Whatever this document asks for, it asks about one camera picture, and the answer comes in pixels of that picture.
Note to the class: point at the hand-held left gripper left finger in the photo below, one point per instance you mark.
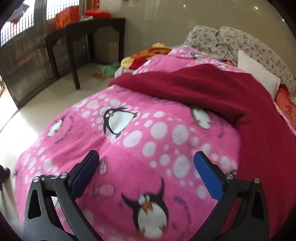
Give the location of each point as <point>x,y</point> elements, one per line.
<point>83,177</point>

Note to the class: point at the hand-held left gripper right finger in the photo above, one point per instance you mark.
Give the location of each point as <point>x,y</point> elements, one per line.
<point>208,177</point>

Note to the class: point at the dark red knit garment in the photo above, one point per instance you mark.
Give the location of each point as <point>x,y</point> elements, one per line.
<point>208,92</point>

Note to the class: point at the pink penguin print blanket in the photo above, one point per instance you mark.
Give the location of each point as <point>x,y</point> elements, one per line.
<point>143,160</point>

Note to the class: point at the dark cloth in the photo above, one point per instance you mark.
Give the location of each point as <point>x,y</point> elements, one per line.
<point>4,175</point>

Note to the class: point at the red embroidered pillow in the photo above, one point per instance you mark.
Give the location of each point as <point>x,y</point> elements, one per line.
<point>286,102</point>

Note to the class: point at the green plastic bag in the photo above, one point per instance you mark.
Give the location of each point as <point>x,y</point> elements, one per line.
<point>109,69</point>

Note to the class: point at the white pillow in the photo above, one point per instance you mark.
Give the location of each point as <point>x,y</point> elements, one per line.
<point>256,71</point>

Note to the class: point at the orange striped cloth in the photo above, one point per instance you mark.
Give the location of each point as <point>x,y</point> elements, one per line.
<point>229,63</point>

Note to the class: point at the dark wooden table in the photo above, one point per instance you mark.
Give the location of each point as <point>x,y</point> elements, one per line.
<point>97,24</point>
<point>51,53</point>

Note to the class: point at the black metal mesh gate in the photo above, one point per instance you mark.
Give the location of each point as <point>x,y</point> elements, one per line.
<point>23,60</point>

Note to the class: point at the small floral pillow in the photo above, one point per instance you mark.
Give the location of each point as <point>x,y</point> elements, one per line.
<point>203,39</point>

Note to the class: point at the yellow cloth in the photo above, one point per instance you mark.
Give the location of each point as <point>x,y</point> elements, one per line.
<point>160,45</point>

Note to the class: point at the long floral pillow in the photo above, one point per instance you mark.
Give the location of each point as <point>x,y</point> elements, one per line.
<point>259,46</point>

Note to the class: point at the red gift box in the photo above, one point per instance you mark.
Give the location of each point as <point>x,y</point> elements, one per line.
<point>67,17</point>

